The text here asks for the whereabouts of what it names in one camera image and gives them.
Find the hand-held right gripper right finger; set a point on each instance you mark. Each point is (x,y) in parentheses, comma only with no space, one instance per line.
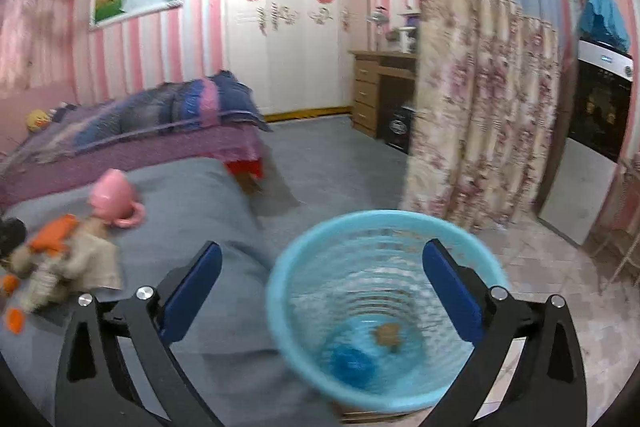
(450,297)

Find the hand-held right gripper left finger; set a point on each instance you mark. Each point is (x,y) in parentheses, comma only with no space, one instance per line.
(192,292)

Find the light blue plastic basket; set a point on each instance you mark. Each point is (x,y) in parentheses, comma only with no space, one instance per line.
(300,282)

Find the small brown paper scrap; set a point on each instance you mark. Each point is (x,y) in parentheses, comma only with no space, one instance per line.
(389,337)

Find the grey bed sheet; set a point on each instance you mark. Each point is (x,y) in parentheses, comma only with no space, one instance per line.
(200,207)

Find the tan phone case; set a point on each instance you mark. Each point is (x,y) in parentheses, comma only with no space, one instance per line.
(97,257)

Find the blue round item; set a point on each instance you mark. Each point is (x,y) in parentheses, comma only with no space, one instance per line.
(351,367)

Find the pink mug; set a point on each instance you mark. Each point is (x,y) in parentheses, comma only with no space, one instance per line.
(110,194)

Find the red cloth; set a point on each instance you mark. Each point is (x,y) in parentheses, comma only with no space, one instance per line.
(243,169)

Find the purple dotted bed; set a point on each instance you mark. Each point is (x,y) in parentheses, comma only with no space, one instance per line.
(125,162)

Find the grey panel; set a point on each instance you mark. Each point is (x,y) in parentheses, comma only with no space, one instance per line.
(575,192)

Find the black box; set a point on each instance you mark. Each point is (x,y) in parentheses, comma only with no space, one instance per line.
(395,129)

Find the blue purple patterned quilt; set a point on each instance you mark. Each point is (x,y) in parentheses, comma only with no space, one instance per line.
(150,112)

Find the black object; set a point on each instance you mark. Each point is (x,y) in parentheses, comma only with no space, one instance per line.
(10,237)

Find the beige floral curtain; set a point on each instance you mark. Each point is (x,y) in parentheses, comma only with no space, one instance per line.
(480,107)

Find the wooden desk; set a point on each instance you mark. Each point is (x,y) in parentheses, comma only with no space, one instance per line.
(367,87)

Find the yellow duck plush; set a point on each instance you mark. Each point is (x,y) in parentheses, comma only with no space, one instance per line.
(38,120)

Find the black glass cabinet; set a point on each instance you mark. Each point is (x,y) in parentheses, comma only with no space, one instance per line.
(597,107)

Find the white wardrobe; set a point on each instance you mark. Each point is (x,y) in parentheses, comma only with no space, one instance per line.
(290,67)

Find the white box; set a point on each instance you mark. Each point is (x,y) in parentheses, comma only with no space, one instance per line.
(407,39)

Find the purple item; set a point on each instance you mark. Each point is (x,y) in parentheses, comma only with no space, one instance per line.
(412,18)

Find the silver desk lamp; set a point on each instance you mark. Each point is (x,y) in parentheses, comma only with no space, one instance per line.
(378,19)

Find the blue cloth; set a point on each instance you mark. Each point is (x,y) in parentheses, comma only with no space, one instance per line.
(602,22)

